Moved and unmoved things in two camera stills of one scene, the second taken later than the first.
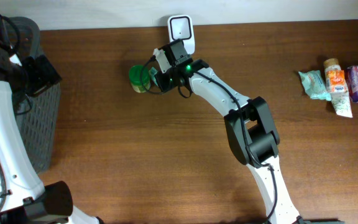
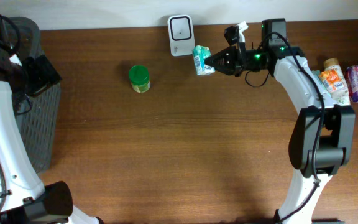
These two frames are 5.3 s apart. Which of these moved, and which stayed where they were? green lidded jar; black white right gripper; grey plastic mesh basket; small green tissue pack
Moved: small green tissue pack; black white right gripper
Stayed: grey plastic mesh basket; green lidded jar
